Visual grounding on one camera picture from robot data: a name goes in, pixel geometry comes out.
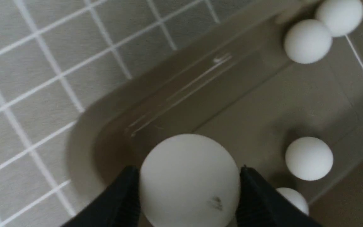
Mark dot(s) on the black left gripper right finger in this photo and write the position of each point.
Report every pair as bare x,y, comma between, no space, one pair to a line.
260,205

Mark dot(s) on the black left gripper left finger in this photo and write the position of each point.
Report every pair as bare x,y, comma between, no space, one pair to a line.
117,206

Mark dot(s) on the white ping-pong ball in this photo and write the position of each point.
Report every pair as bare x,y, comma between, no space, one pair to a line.
295,198
189,180
308,41
309,158
341,17

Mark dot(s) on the olive plastic bin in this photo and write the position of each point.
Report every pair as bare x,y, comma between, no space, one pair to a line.
237,86

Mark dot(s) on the grey checked tablecloth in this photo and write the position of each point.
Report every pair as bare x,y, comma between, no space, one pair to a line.
58,57

